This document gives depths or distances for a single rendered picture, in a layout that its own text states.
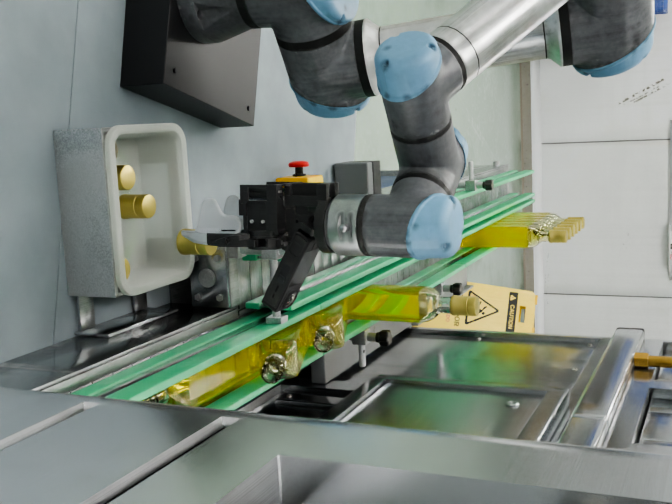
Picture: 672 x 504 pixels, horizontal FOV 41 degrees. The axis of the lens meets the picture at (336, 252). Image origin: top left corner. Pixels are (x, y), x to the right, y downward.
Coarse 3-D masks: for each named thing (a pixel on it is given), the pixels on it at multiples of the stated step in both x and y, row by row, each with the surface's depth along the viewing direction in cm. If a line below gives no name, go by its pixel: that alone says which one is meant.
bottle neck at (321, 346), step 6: (318, 330) 137; (324, 330) 136; (330, 330) 137; (318, 336) 134; (324, 336) 134; (330, 336) 134; (318, 342) 136; (324, 342) 138; (330, 342) 134; (318, 348) 134; (324, 348) 135; (330, 348) 134
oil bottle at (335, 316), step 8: (336, 304) 147; (344, 304) 149; (320, 312) 142; (328, 312) 142; (336, 312) 141; (344, 312) 146; (312, 320) 139; (320, 320) 139; (328, 320) 139; (336, 320) 139; (344, 320) 145; (312, 328) 139; (336, 328) 139; (344, 328) 144; (312, 336) 139; (336, 336) 139; (344, 336) 142; (312, 344) 140; (336, 344) 139
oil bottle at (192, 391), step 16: (240, 352) 124; (256, 352) 128; (208, 368) 117; (224, 368) 120; (240, 368) 124; (256, 368) 129; (176, 384) 111; (192, 384) 113; (208, 384) 117; (224, 384) 121; (176, 400) 111; (192, 400) 113
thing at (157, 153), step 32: (128, 128) 116; (160, 128) 122; (128, 160) 128; (160, 160) 129; (128, 192) 128; (160, 192) 130; (128, 224) 128; (160, 224) 131; (128, 256) 128; (160, 256) 131; (192, 256) 130; (128, 288) 116
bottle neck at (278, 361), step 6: (276, 354) 124; (270, 360) 121; (276, 360) 121; (282, 360) 123; (264, 366) 120; (270, 366) 120; (276, 366) 120; (282, 366) 121; (264, 372) 120; (270, 372) 123; (276, 372) 124; (282, 372) 120; (264, 378) 120; (270, 378) 121; (276, 378) 120
